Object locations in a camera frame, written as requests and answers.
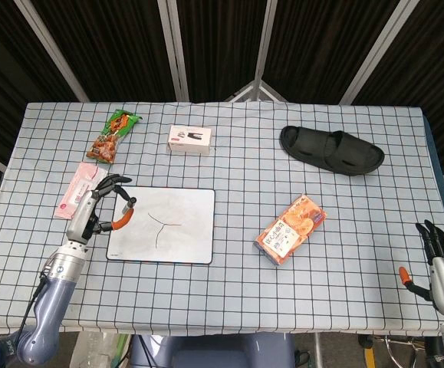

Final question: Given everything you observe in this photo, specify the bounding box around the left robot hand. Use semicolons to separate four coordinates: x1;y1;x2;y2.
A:
66;174;136;245

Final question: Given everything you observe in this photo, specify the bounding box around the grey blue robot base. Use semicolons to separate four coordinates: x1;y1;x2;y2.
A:
129;332;295;368

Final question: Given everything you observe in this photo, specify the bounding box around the white drawing board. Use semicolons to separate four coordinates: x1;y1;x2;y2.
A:
106;186;216;265

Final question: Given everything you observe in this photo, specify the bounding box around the pink wet wipes pack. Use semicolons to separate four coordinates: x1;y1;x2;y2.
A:
53;162;107;222

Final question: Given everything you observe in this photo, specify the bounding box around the green orange snack bag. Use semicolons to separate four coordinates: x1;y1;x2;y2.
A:
86;108;143;165

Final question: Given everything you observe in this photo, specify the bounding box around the yellow plastic object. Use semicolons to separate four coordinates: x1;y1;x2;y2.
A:
359;335;376;368

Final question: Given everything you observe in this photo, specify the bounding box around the small white product box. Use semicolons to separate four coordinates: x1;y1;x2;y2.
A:
167;124;213;157

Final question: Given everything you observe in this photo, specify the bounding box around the dark folding screen panel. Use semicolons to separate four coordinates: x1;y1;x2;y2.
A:
0;0;88;169
14;0;188;103
171;0;280;103
255;0;410;104
340;0;444;185

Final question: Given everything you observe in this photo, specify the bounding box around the orange blue cookie box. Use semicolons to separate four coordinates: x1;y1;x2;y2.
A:
254;193;327;267

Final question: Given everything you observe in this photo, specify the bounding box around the blue checked tablecloth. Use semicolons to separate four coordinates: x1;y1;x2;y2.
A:
0;101;444;337

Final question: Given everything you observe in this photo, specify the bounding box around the black rubber slipper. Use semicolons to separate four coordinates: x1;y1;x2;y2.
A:
279;125;386;177

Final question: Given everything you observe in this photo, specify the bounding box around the white screen support foot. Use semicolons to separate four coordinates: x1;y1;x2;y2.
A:
224;79;288;103

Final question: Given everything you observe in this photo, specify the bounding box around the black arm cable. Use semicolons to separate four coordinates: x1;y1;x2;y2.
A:
16;268;52;342

